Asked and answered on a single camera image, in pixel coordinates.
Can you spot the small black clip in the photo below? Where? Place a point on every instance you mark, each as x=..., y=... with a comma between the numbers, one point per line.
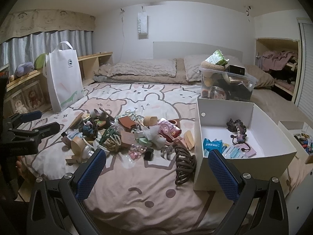
x=148, y=155

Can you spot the white round device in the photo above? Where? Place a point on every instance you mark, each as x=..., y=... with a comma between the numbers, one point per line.
x=87, y=152

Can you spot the dark blue crochet scrunchie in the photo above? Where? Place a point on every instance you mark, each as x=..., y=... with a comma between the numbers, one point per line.
x=90, y=131

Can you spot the blue packets in box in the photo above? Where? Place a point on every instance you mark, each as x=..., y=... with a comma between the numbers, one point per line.
x=228, y=151

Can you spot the cork roll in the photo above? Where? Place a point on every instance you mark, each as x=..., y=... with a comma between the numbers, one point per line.
x=150, y=121

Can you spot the wooden brush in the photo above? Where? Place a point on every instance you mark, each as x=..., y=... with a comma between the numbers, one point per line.
x=78, y=119

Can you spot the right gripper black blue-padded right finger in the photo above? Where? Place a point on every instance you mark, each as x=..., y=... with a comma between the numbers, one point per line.
x=270, y=215

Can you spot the grey window curtain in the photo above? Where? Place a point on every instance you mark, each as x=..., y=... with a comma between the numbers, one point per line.
x=26, y=49

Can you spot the beige pillow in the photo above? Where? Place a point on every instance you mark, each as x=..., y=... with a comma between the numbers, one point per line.
x=142, y=67
x=193, y=63

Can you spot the white tote bag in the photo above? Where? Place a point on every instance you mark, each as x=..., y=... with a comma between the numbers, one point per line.
x=63, y=75

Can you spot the green clothes pegs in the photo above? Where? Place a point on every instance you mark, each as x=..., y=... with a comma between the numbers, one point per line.
x=110, y=132

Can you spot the beige rope knot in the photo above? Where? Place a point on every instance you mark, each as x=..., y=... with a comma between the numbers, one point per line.
x=112, y=144

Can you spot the white storage box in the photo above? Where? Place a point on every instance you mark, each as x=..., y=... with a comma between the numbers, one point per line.
x=267, y=151

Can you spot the clear hair claw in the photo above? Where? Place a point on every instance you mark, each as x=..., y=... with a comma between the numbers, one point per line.
x=166, y=152

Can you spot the pink plastic scissors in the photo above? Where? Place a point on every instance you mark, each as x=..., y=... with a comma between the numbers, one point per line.
x=179, y=142

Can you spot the dark scrunchie in box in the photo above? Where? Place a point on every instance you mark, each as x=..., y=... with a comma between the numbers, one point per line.
x=238, y=129

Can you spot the wooden bedside shelf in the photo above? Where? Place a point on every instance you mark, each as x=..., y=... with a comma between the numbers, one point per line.
x=30, y=92

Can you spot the left beige pillow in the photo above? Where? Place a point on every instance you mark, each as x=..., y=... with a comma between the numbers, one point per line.
x=142, y=67

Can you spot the hanging white sweet pouch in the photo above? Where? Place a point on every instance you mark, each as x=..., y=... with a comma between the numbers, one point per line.
x=142, y=23

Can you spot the large brown hair claw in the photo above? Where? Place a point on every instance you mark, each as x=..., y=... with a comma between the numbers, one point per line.
x=185, y=165

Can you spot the white mesh bath pouf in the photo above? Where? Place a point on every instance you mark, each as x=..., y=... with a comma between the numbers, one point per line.
x=152, y=135

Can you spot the cartoon bear bedspread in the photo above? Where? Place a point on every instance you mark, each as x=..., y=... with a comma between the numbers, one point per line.
x=142, y=196

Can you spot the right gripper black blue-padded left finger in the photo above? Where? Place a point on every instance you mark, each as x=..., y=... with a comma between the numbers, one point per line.
x=52, y=201

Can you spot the bag of pink beads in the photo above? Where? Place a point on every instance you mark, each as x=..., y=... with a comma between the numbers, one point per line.
x=136, y=151

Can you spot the green snack bag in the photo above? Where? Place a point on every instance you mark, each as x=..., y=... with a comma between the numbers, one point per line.
x=217, y=58

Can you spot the clear plastic storage bin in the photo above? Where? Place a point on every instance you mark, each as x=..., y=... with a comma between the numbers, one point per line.
x=217, y=84

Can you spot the mint green round case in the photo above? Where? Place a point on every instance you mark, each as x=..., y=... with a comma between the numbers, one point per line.
x=144, y=142

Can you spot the purple plush toy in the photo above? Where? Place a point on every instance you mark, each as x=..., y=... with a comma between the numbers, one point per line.
x=23, y=69

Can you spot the pink soap box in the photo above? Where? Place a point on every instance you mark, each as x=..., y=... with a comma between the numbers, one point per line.
x=127, y=139

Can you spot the wooden comb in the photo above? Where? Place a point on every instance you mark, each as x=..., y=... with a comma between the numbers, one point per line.
x=189, y=139

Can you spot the right beige pillow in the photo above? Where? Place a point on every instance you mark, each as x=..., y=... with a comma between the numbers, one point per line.
x=193, y=63

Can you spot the brown leather pouch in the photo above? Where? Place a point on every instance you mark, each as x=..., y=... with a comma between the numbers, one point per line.
x=127, y=123

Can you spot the red packet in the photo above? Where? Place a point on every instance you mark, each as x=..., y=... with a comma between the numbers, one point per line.
x=169, y=130

